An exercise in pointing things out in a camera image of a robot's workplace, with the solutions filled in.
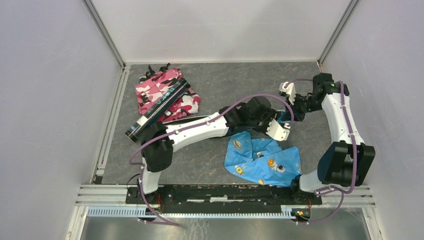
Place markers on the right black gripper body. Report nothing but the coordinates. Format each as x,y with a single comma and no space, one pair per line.
303,105

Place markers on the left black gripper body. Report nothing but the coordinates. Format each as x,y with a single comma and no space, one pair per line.
263,122

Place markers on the blue sport racket bag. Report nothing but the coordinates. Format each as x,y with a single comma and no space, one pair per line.
238,120

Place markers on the black shuttlecock tube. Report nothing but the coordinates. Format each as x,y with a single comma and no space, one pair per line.
174,93

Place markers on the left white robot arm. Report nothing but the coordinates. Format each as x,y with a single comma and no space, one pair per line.
159,142

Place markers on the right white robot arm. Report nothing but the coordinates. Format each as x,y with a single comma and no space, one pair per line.
347,160

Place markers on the blue astronaut print cloth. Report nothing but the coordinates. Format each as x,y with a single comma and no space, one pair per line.
262,160

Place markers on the pink camouflage shorts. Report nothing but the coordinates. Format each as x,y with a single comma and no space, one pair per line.
154,84

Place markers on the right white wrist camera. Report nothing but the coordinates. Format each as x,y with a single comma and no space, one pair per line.
287,89

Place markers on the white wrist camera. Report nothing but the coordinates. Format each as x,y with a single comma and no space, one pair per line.
287,89
277,131

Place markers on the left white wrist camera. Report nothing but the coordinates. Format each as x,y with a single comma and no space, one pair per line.
277,131

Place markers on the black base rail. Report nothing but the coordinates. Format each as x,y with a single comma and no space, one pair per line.
230,200

